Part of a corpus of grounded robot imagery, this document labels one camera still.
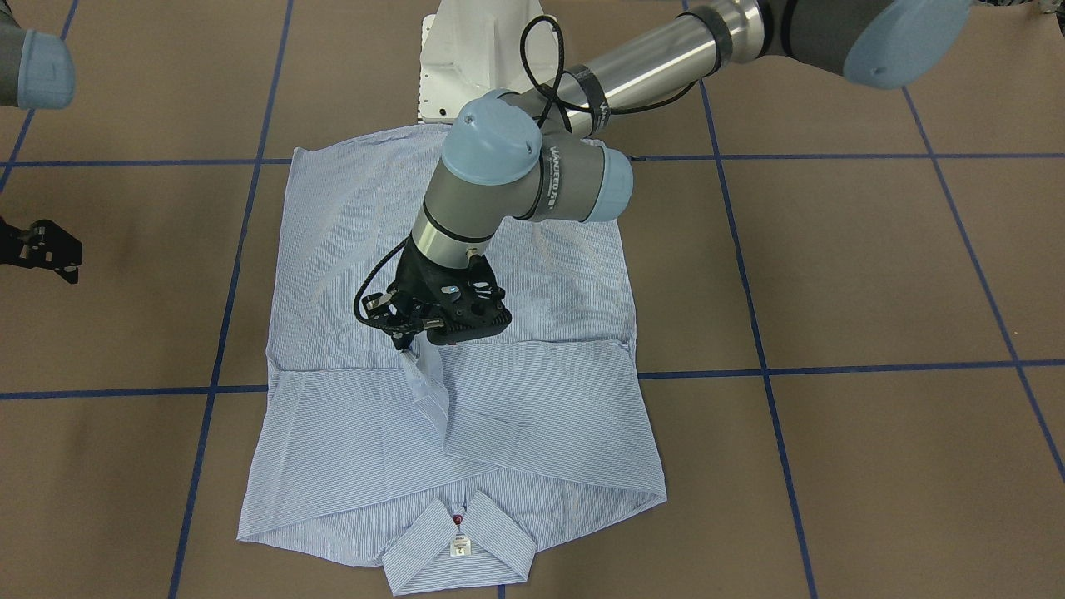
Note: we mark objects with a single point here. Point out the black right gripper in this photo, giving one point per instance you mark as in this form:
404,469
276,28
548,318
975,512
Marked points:
42,246

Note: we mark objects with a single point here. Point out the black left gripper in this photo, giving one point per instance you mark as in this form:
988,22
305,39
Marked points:
413,272

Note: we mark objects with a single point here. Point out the blue striped dress shirt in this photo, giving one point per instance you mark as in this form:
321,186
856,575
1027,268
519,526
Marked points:
447,466

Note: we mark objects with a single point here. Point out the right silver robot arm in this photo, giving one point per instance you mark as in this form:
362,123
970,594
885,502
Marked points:
38,74

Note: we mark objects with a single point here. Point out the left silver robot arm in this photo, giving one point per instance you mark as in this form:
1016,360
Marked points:
525,155

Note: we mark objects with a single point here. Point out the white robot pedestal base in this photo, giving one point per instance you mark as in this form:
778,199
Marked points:
472,47

